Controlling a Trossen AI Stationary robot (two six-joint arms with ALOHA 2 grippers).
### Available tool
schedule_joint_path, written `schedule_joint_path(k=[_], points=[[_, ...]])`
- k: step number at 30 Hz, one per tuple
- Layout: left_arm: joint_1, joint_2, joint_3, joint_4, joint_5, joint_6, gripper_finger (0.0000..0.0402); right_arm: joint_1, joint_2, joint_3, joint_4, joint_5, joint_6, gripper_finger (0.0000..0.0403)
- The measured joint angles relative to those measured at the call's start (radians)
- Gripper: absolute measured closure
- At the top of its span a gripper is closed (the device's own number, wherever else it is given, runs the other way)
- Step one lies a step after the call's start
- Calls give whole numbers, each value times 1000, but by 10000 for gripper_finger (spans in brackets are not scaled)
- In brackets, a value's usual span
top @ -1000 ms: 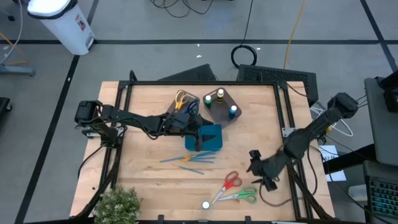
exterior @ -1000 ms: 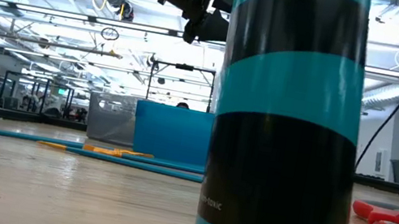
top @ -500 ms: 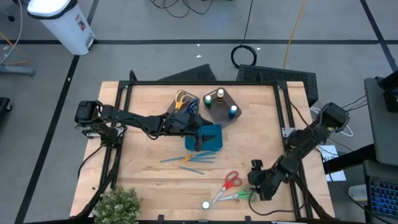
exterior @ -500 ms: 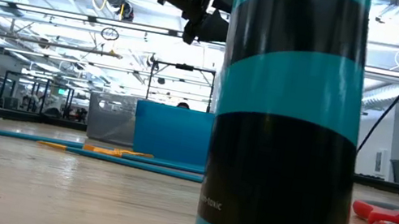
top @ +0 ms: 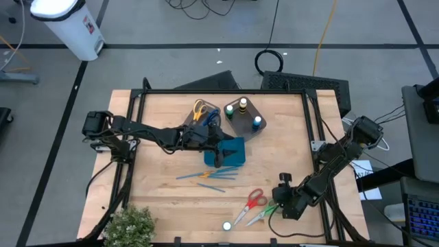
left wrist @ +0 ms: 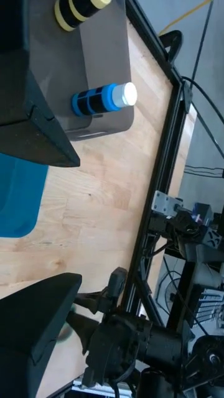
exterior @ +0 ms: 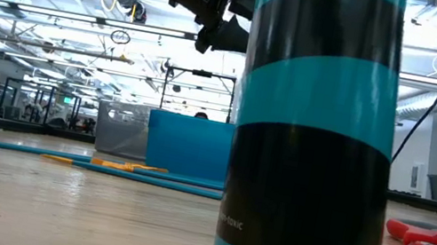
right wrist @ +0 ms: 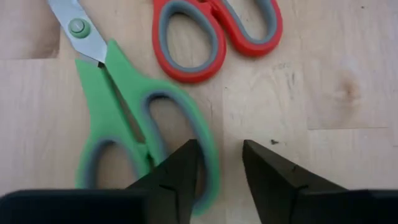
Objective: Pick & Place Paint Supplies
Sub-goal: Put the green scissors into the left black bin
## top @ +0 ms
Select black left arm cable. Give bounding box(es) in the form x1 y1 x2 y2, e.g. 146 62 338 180
84 159 117 199

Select red-handled scissors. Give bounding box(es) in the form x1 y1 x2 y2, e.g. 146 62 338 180
233 187 268 226

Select white paper sheet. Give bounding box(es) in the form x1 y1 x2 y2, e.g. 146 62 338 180
351 159 383 201

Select blue plastic tray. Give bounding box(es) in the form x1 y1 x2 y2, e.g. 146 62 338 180
203 137 247 168

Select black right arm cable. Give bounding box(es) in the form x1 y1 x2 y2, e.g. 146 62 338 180
268 204 336 239

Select grey paint bottle bin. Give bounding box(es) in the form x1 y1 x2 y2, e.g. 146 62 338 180
223 95 268 143

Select grey translucent scissors bin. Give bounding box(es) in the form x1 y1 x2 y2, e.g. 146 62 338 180
180 98 223 138

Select white trash can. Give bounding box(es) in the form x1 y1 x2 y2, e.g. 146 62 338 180
29 0 106 62

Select black coiled cable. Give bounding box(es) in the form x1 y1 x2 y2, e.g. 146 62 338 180
254 0 285 78

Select green potted plant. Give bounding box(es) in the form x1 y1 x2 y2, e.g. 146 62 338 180
102 203 158 247

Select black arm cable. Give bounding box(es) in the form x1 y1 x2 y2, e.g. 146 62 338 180
268 204 336 239
84 159 117 199

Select grey desk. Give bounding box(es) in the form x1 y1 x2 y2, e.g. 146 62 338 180
401 84 439 185

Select black desk device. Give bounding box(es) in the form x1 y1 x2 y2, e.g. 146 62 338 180
414 77 439 125

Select black cart corner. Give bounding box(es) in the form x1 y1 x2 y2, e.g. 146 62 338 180
0 106 15 133

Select black computer case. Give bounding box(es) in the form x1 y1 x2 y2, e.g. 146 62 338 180
261 70 353 119

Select yellow power cable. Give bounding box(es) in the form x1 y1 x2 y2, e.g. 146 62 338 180
311 0 340 78

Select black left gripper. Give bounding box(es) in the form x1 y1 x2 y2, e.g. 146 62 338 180
180 119 238 169

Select blue backlit keyboard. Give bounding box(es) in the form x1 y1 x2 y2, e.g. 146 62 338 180
405 194 439 242

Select grey thin cable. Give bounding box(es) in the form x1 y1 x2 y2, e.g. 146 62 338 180
0 0 27 71

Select black flat panel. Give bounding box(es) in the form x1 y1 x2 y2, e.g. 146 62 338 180
174 69 241 91

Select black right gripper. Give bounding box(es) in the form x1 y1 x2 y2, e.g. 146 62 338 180
271 172 309 222

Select green-handled scissors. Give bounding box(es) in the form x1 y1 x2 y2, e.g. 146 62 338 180
244 200 281 228

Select black metal table frame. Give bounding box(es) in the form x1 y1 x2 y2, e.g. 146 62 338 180
77 77 370 247

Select black floor cable tangle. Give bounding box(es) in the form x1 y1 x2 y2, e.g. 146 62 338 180
163 0 238 21

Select yellow-handled scissors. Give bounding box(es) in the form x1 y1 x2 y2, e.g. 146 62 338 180
191 99 209 124

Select grey stand base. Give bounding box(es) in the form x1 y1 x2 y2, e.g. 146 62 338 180
0 69 40 85

